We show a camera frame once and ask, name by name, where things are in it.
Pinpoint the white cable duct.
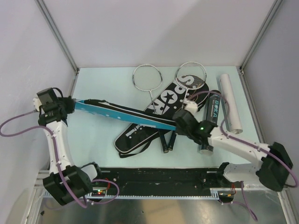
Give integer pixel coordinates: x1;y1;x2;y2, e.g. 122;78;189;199
43;188;236;200

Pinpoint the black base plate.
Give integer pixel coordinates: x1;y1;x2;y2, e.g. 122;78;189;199
101;168;232;196

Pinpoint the aluminium frame post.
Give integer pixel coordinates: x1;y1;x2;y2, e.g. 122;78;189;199
35;0;79;74
239;0;284;71

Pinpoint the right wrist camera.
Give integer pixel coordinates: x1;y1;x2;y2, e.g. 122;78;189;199
183;99;198;115

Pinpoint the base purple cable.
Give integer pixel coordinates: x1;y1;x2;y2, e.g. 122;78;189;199
221;182;259;221
44;178;120;212

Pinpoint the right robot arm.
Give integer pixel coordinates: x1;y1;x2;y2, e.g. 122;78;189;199
173;109;299;192

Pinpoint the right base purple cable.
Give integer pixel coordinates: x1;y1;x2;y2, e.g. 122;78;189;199
221;182;259;221

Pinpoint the white racket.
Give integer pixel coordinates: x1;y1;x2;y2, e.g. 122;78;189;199
168;62;208;152
132;64;169;154

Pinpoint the aluminium frame post right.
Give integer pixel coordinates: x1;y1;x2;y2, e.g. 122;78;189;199
239;0;284;71

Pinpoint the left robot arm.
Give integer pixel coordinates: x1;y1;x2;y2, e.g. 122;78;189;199
34;87;104;206

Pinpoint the black shuttlecock tube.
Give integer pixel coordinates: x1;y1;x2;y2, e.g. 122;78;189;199
199;90;221;156

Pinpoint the white shuttlecock tube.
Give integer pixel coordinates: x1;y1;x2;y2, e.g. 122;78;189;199
219;73;243;134

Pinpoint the black racket bag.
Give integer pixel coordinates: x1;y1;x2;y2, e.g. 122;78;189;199
114;81;209;158

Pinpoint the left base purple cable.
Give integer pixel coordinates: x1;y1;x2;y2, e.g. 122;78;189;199
44;178;120;212

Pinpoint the blue racket bag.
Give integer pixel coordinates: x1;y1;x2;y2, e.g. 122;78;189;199
75;99;176;131

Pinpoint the aluminium frame post left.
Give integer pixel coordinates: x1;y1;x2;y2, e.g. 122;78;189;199
35;0;79;74

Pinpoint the aluminium rail right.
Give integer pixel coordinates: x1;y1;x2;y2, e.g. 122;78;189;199
238;66;285;182

